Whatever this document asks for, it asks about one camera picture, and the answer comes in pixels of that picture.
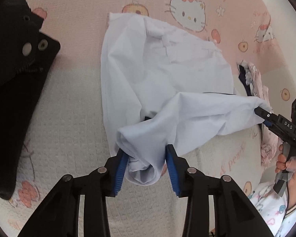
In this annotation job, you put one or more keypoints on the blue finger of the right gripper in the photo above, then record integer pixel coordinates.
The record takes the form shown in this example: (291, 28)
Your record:
(270, 119)

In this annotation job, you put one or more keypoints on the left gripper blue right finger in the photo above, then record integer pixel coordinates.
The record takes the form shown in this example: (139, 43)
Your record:
(188, 182)

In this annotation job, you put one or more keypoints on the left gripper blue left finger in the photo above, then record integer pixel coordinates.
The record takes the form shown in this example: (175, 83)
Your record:
(104, 182)

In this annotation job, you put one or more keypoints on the pink cartoon print pajama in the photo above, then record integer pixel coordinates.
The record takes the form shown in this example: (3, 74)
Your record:
(252, 79)

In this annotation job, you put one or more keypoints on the white shirt navy trim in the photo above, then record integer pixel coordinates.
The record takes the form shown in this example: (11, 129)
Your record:
(161, 85)

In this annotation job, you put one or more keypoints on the person's hand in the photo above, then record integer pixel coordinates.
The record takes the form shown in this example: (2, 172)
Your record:
(283, 163)

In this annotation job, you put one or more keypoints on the navy garment under pajama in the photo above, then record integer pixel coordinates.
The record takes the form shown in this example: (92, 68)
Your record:
(242, 78)

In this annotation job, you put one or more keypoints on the pink cream Hello Kitty blanket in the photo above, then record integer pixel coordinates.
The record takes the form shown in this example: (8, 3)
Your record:
(67, 135)

